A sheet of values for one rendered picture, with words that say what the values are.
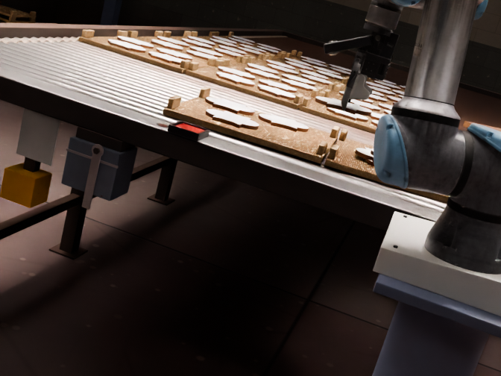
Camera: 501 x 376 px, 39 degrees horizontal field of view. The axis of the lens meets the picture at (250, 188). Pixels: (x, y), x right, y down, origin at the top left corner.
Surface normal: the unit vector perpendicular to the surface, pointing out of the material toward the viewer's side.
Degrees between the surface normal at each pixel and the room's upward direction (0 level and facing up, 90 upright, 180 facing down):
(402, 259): 90
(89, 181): 90
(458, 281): 90
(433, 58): 83
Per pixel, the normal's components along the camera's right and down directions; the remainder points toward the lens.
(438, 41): -0.33, 0.05
